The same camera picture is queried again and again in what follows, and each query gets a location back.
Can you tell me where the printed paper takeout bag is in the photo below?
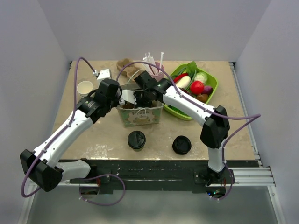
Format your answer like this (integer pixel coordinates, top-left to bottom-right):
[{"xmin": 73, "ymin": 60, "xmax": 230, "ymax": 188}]
[{"xmin": 116, "ymin": 70, "xmax": 164, "ymax": 128}]

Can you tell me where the black plastic cup lid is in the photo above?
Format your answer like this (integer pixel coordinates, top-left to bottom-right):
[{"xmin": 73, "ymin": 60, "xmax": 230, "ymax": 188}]
[{"xmin": 128, "ymin": 131, "xmax": 146, "ymax": 146}]

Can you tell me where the green paper coffee cup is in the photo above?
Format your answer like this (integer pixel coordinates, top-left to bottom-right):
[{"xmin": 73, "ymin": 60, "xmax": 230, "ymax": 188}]
[{"xmin": 130, "ymin": 146, "xmax": 144, "ymax": 152}]

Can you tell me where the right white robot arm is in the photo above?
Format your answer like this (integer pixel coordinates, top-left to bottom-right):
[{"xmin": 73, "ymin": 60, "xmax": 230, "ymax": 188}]
[{"xmin": 135, "ymin": 71, "xmax": 230, "ymax": 183}]

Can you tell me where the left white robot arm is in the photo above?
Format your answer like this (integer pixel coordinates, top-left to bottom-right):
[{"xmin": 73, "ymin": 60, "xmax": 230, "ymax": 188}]
[{"xmin": 20, "ymin": 78, "xmax": 122, "ymax": 192}]

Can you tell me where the pink straw holder cup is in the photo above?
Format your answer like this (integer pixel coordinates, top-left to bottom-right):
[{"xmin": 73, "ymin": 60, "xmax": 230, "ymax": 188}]
[{"xmin": 152, "ymin": 62, "xmax": 164, "ymax": 81}]

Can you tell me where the stack of paper cups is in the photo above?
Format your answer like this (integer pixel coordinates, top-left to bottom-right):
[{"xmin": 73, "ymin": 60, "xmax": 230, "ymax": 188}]
[{"xmin": 76, "ymin": 81, "xmax": 93, "ymax": 97}]

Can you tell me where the stack of pulp carriers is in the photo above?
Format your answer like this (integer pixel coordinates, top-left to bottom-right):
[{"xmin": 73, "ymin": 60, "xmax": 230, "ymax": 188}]
[{"xmin": 116, "ymin": 58, "xmax": 144, "ymax": 78}]

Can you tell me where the red chili pepper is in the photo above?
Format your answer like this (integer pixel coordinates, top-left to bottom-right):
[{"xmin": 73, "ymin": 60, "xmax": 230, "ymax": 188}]
[{"xmin": 173, "ymin": 73, "xmax": 188, "ymax": 83}]

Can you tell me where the purple grape bunch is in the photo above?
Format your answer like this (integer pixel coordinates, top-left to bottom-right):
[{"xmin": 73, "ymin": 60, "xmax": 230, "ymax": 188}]
[{"xmin": 180, "ymin": 88, "xmax": 189, "ymax": 94}]

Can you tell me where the white radish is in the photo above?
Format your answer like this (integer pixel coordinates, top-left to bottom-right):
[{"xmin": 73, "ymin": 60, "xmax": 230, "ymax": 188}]
[{"xmin": 176, "ymin": 75, "xmax": 191, "ymax": 89}]

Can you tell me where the green leafy vegetable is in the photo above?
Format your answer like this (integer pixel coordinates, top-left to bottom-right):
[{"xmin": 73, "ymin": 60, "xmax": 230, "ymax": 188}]
[{"xmin": 185, "ymin": 61, "xmax": 197, "ymax": 78}]

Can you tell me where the red tomato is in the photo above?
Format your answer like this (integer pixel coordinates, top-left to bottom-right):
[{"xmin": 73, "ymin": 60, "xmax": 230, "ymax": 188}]
[{"xmin": 190, "ymin": 81, "xmax": 204, "ymax": 95}]

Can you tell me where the green cabbage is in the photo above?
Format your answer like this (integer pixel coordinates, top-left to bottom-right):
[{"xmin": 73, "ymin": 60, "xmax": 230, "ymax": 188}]
[{"xmin": 194, "ymin": 72, "xmax": 208, "ymax": 85}]

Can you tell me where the green plastic tray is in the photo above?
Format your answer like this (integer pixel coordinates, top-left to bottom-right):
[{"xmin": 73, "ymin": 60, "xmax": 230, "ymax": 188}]
[{"xmin": 162, "ymin": 64, "xmax": 219, "ymax": 121}]

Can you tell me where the stack of black lids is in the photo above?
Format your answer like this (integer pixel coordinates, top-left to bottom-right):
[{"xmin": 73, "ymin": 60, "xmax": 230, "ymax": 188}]
[{"xmin": 172, "ymin": 135, "xmax": 192, "ymax": 155}]

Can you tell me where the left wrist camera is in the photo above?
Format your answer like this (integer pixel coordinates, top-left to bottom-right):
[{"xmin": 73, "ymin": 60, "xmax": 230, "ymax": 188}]
[{"xmin": 93, "ymin": 69, "xmax": 112, "ymax": 82}]

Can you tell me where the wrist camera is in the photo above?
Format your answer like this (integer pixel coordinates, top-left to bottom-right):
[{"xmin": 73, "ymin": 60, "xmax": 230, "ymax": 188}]
[
  {"xmin": 93, "ymin": 69, "xmax": 112, "ymax": 82},
  {"xmin": 119, "ymin": 89, "xmax": 137, "ymax": 105}
]

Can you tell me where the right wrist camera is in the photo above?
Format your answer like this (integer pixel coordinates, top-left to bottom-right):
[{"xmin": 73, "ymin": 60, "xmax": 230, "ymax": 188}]
[{"xmin": 119, "ymin": 89, "xmax": 137, "ymax": 105}]

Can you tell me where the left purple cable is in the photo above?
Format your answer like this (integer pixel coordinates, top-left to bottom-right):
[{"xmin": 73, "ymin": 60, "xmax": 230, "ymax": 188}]
[{"xmin": 21, "ymin": 56, "xmax": 96, "ymax": 198}]

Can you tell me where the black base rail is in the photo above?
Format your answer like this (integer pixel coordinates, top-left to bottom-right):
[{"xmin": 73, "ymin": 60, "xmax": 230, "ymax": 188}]
[{"xmin": 56, "ymin": 158, "xmax": 276, "ymax": 194}]

